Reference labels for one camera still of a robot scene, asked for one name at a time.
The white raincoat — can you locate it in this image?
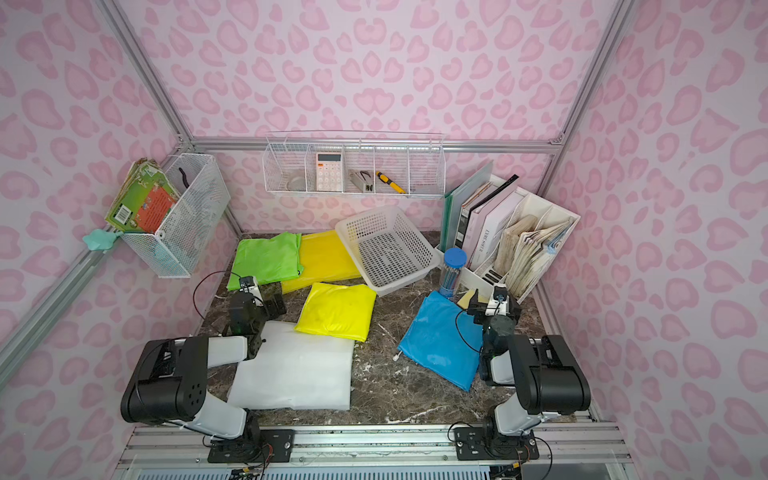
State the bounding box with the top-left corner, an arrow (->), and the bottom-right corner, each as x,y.
227,321 -> 355,411

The bright yellow raincoat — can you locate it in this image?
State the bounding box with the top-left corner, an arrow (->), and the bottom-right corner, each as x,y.
294,283 -> 377,342

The white plastic basket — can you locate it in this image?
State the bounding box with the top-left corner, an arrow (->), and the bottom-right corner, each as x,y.
335,206 -> 442,297

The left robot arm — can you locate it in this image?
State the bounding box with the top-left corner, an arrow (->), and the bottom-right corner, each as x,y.
120,277 -> 294,467

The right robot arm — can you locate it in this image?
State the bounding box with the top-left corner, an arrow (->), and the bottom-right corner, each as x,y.
466,285 -> 591,459

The green folded raincoat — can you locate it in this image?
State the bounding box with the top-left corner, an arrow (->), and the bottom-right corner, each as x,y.
227,232 -> 304,291

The blue folded raincoat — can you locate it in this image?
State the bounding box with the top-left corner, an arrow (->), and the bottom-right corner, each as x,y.
398,292 -> 483,392

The golden yellow folded raincoat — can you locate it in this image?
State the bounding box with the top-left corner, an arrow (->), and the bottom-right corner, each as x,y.
282,230 -> 361,293

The yellow sticky note pad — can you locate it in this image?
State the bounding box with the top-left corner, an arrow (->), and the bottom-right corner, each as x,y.
456,289 -> 477,310

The blue lidded pen tube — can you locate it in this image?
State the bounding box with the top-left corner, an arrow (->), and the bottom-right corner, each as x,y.
439,247 -> 467,299

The white file organizer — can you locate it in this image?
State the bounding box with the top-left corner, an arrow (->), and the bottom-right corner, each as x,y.
453,174 -> 580,302

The pink binder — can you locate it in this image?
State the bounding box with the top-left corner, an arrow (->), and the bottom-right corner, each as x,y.
465,183 -> 525,269

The green folder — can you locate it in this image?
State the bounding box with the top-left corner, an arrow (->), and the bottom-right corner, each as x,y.
439,160 -> 493,252

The green and red booklet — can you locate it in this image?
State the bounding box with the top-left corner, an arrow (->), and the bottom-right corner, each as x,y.
105,158 -> 180,234

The pink calculator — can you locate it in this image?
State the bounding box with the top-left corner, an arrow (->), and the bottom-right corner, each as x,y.
316,152 -> 344,192

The silver stapler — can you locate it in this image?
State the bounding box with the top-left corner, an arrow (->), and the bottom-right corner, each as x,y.
348,170 -> 375,193

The yellow utility knife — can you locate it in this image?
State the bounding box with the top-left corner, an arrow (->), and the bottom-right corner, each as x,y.
376,171 -> 406,194

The white mesh wall basket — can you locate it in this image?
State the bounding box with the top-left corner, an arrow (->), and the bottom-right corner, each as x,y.
122,153 -> 230,278

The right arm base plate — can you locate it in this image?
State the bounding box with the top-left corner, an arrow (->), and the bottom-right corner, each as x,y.
447,424 -> 540,463

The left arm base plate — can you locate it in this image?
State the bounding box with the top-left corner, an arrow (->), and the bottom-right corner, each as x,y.
207,429 -> 296,465

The white wire wall shelf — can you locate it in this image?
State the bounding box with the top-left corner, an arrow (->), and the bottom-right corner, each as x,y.
262,132 -> 446,197

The mint green wall hook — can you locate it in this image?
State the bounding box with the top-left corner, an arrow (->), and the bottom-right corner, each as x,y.
82,229 -> 123,251

